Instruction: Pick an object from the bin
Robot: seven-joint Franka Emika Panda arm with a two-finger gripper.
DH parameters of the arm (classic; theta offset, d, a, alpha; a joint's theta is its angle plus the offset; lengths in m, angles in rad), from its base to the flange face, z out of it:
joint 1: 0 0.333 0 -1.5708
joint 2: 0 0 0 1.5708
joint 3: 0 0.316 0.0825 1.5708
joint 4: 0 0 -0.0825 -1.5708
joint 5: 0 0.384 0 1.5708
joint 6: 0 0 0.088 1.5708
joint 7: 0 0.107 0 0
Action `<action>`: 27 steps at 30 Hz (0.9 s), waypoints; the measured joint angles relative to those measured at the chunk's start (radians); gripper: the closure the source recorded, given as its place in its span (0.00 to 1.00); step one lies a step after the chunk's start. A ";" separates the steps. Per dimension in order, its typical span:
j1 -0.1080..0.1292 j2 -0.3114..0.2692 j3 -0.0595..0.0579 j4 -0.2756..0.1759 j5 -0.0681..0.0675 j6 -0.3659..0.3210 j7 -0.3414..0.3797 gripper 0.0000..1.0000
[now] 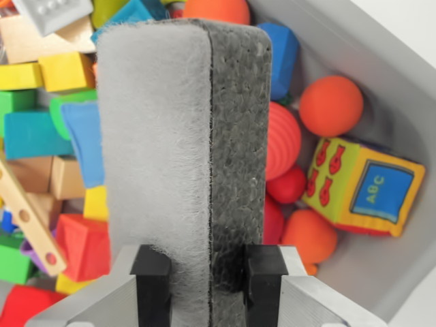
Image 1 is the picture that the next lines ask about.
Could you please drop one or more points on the wooden strip with holes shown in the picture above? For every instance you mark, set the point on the wooden strip with holes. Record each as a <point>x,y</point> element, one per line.
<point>30,225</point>

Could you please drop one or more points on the dark blue soft cube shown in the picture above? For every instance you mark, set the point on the dark blue soft cube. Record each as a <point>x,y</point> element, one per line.
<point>282,58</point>

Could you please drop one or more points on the bright green wooden cube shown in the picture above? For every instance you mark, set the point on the bright green wooden cube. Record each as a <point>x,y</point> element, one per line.
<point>13,260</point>

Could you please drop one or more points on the yellow wooden block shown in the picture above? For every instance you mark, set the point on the yellow wooden block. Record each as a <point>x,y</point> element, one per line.
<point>68,71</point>
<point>69,284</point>
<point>17,76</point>
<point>97,204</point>

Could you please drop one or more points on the purple plastic piece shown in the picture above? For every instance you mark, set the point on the purple plastic piece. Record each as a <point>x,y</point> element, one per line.
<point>27,250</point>

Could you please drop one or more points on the green plastic pear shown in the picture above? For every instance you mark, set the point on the green plastic pear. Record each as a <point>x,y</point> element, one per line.
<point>102,13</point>

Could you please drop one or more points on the blue fabric beanbag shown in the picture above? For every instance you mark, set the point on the blue fabric beanbag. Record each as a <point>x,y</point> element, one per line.
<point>85,143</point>

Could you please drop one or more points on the large natural wooden block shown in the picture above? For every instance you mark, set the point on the large natural wooden block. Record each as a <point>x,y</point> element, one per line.
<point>34,44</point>

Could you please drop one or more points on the green wooden block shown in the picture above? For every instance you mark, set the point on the green wooden block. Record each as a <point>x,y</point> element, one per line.
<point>17,102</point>

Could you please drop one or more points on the grey felt black foam eraser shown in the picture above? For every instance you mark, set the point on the grey felt black foam eraser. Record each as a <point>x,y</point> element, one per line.
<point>170,136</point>

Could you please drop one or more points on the red plastic apple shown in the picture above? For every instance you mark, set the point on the red plastic apple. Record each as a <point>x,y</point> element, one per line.
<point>272,219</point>

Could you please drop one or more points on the teal wooden block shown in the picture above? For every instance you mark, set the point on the teal wooden block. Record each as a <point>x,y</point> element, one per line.
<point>34,134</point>

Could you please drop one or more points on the red ribbed rubber ball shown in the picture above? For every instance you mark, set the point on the red ribbed rubber ball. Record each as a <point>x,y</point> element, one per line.
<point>282,139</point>

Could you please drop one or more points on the grey plastic bin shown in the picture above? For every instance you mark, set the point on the grey plastic bin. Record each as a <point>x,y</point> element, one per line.
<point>374,68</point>

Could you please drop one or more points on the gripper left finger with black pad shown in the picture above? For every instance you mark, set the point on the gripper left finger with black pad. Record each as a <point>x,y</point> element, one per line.
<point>150,289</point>

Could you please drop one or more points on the orange smooth ball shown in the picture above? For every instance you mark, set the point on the orange smooth ball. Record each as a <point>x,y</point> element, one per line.
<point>330,105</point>
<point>218,10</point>

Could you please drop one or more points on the white rubber dotted cube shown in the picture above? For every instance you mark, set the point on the white rubber dotted cube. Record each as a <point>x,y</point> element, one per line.
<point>51,17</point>

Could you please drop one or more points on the small orange plastic fruit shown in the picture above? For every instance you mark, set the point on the small orange plastic fruit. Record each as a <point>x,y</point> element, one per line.
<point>310,235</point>

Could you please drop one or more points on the small red plastic fruit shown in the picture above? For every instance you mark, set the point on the small red plastic fruit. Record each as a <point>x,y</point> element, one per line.
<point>286,185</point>

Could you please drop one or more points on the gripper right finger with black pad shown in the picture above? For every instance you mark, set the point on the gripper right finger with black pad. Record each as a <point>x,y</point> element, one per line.
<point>265,289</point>

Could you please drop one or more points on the green wooden cylinder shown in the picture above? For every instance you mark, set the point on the green wooden cylinder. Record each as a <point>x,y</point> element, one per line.
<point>56,109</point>

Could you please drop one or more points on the yellow fabric fish print cube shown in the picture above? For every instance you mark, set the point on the yellow fabric fish print cube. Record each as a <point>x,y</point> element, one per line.
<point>364,187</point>

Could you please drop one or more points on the red soft toy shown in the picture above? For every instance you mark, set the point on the red soft toy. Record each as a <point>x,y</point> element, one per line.
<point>27,303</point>

